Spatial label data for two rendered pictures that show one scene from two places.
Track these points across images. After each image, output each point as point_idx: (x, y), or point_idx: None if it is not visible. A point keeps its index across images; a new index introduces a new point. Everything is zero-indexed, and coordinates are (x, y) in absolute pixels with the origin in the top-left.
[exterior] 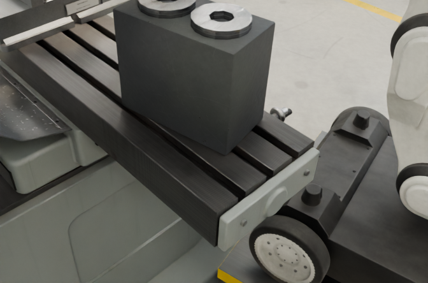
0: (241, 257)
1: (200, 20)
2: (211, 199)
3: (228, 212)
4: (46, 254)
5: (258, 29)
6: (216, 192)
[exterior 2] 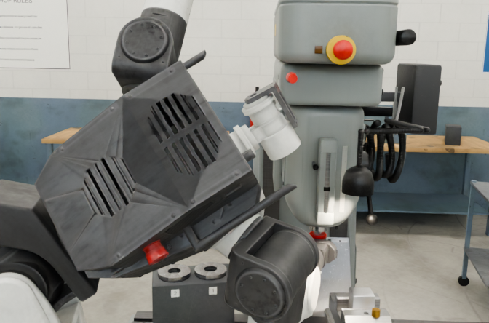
0: None
1: (180, 265)
2: (143, 312)
3: (134, 316)
4: None
5: (155, 279)
6: (144, 315)
